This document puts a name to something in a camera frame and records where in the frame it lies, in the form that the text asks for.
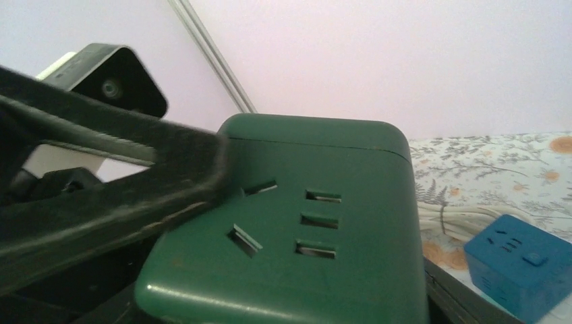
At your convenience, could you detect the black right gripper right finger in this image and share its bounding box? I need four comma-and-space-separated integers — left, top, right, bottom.
424, 259, 522, 324

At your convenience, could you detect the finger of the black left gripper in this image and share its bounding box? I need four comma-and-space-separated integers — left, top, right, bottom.
1, 67, 229, 293

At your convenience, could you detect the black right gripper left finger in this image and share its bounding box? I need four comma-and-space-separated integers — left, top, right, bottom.
72, 283, 148, 324

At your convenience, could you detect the blue cube socket adapter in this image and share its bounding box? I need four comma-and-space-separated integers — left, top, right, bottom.
463, 215, 571, 323

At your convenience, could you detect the dark green cube adapter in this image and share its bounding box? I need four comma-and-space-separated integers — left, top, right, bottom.
134, 114, 429, 323

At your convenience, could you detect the white multicolour power strip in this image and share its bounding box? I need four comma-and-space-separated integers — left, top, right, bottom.
445, 267, 571, 324

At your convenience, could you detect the floral patterned table mat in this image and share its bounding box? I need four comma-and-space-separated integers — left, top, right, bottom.
407, 131, 572, 287

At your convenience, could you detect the coiled white power cable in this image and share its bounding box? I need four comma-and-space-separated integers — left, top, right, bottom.
418, 201, 506, 238

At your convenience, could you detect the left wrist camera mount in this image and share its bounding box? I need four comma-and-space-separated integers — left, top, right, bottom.
24, 43, 168, 178

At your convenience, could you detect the left aluminium frame post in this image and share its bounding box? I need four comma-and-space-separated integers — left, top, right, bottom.
168, 0, 258, 113

